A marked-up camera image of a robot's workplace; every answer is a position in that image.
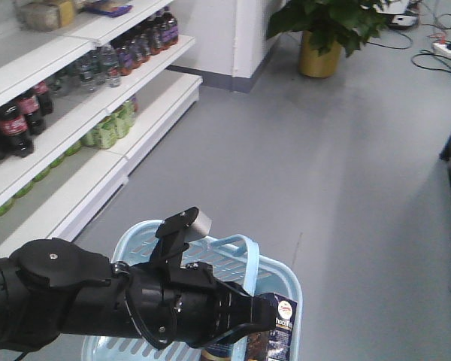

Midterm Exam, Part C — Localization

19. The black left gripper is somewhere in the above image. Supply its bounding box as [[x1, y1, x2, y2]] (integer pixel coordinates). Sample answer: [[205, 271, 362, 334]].
[[129, 262, 277, 348]]

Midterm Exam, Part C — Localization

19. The chocolate cookie box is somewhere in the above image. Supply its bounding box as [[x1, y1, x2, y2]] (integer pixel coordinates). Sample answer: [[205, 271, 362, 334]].
[[244, 293, 298, 361]]

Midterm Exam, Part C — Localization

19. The light blue plastic basket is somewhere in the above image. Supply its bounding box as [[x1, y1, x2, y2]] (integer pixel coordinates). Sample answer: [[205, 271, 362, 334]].
[[81, 220, 303, 360]]

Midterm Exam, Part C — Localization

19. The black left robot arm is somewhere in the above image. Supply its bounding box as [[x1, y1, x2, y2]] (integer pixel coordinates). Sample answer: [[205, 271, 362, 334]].
[[0, 238, 275, 353]]

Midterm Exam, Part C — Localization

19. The yellow plant pot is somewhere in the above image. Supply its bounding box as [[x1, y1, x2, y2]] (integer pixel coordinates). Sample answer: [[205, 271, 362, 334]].
[[298, 32, 342, 78]]

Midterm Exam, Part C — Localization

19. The white store shelving unit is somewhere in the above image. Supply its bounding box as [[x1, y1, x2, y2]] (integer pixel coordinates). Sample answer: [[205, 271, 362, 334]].
[[0, 1, 201, 258]]

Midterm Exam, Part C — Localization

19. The green potted plant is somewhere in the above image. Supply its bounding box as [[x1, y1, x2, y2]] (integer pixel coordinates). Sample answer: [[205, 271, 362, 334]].
[[265, 0, 391, 56]]

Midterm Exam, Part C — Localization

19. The white power strip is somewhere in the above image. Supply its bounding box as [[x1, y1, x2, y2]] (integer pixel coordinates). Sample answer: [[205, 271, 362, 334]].
[[432, 42, 451, 59]]

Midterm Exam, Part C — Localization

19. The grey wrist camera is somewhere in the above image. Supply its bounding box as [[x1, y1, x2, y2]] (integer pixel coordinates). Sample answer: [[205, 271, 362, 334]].
[[185, 207, 212, 243]]

